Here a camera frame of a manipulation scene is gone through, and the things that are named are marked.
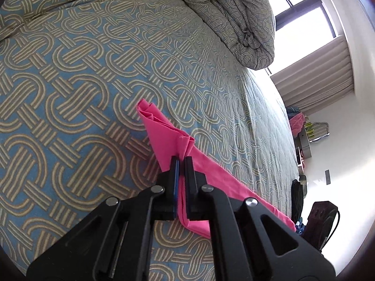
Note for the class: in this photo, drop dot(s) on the folded patterned duvet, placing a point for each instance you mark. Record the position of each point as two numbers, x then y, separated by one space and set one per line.
234 14

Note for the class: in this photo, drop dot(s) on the blue cloth item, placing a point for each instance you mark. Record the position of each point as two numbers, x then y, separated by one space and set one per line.
299 226

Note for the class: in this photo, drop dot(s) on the black garment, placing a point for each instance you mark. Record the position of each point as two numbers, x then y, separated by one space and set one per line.
298 196

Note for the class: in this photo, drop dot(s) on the dark framed window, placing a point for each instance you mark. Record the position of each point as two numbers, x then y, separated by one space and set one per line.
301 23

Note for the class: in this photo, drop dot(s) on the bed with patterned sheet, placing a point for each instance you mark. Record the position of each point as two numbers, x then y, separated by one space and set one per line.
88 64

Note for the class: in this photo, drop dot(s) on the grey wall switch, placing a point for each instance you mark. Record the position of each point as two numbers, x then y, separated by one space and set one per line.
328 177

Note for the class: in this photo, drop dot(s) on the pink pants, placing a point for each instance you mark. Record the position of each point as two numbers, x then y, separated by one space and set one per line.
164 131

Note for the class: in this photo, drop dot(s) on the beige curtain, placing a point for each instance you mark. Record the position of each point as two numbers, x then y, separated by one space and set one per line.
316 73

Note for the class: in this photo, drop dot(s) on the wavy framed mirror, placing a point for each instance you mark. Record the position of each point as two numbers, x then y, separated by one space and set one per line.
319 131

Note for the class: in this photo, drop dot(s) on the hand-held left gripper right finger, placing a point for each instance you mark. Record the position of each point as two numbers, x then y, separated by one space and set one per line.
189 181

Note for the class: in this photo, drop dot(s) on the pink cloth on chair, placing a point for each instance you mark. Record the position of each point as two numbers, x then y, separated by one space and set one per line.
296 121

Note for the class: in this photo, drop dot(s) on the grey dresser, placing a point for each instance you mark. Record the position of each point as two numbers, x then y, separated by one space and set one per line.
304 149

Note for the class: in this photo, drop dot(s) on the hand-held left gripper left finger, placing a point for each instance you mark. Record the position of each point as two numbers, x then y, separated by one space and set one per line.
175 187

